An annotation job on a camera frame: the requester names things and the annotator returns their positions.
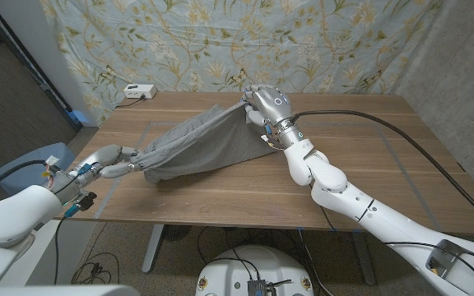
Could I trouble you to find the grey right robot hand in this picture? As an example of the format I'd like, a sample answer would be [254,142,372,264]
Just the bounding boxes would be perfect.
[243,84,300,128]

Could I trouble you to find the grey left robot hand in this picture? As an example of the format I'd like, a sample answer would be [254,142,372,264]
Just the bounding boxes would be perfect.
[70,143,143,187]

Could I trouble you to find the grey shorts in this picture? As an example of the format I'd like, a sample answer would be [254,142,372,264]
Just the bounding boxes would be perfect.
[129,101,279,185]

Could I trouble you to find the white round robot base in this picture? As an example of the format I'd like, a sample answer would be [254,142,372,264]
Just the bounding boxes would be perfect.
[195,245,315,296]

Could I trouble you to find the small blue box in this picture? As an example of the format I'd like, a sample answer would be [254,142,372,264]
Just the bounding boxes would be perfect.
[72,109,94,127]

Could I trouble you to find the white power strip box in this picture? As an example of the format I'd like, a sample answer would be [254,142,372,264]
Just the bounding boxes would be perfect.
[123,83,158,100]

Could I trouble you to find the white table leg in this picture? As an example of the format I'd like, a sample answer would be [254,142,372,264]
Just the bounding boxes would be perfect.
[142,224,166,275]

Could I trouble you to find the black round fan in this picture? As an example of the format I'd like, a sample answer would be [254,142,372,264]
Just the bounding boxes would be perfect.
[162,224,193,243]

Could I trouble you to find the floral print backdrop cloth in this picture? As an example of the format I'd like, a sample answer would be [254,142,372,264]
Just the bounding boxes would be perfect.
[39,0,444,127]

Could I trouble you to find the perforated partition panel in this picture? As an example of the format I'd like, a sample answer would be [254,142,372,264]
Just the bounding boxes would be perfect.
[0,0,84,198]

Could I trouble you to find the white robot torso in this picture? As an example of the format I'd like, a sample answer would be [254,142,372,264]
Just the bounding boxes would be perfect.
[0,284,142,296]

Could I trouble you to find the grey table leg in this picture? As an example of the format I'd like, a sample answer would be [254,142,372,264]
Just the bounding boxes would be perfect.
[351,229,377,287]

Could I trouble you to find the grey electronics module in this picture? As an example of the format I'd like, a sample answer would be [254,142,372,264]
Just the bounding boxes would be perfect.
[247,279,277,296]

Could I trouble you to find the black power strip cable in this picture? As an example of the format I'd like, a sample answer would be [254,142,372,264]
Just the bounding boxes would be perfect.
[115,96,146,110]

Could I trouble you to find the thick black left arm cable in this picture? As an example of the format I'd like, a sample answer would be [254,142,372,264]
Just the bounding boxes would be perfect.
[0,159,57,186]

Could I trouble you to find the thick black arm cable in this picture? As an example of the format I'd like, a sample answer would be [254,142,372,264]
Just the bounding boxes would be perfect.
[290,109,474,235]
[0,159,57,186]

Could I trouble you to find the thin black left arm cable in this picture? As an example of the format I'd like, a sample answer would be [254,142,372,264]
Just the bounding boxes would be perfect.
[53,215,67,284]

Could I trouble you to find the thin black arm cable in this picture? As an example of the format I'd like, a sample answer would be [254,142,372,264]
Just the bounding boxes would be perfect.
[384,241,474,285]
[53,215,67,284]

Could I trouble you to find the black floor cable bundle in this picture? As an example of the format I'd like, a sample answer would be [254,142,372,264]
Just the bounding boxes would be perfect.
[71,251,121,285]

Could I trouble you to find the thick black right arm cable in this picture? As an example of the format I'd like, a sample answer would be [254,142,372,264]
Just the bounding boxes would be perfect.
[290,109,474,235]

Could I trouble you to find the black base cable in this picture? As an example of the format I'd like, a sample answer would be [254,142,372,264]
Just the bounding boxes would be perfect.
[207,246,263,281]

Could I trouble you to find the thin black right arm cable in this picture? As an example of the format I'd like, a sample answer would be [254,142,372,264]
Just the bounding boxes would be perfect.
[384,241,474,285]

